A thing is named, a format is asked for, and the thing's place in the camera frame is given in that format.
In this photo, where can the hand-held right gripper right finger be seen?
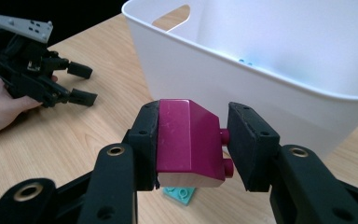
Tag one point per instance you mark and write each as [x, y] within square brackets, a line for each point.
[251, 146]

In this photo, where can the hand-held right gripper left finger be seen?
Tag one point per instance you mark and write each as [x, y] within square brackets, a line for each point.
[144, 146]

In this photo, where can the magenta sloped toy brick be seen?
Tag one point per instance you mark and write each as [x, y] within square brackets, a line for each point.
[186, 140]

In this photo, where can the white plastic bin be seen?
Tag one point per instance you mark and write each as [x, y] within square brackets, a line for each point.
[214, 81]

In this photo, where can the flat teal toy brick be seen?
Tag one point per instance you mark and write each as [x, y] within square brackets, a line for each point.
[180, 194]

